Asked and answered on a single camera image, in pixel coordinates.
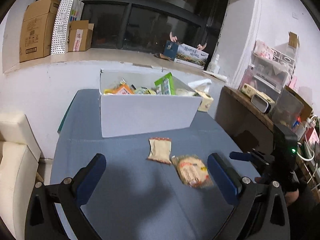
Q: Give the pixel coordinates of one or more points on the tall brown cardboard box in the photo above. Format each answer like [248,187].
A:
[37,29]

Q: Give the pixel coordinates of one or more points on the white plastic bottle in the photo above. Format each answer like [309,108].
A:
[213,66]

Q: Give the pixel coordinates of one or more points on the white dotted paper bag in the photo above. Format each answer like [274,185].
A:
[68,11]

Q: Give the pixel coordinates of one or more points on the beige cracker packet red ends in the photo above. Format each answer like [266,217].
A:
[160,150]

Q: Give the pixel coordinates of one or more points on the person's right hand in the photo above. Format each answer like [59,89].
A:
[290,197]

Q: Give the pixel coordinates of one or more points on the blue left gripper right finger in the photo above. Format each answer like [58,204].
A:
[226,178]

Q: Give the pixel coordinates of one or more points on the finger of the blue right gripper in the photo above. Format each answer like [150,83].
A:
[241,156]

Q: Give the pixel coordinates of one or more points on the small open cardboard box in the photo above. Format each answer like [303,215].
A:
[80,35]

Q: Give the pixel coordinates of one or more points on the wooden side shelf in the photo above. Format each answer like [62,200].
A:
[246,125]

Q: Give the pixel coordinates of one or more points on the printed landscape carton box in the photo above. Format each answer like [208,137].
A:
[185,54]

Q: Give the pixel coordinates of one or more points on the orange snack packet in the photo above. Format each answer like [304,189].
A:
[122,89]

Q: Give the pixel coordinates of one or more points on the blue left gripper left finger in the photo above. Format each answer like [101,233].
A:
[87,178]

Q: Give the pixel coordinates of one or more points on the round rice cake packet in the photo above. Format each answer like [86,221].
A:
[192,171]

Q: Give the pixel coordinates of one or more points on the cream sofa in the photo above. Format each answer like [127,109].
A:
[20,156]

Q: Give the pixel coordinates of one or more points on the clear plastic drawer organizer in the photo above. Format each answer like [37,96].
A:
[270,69]

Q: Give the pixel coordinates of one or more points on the beige tissue pack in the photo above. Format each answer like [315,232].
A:
[202,87]

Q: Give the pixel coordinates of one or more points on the white cardboard snack box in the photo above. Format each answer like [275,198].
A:
[144,111]

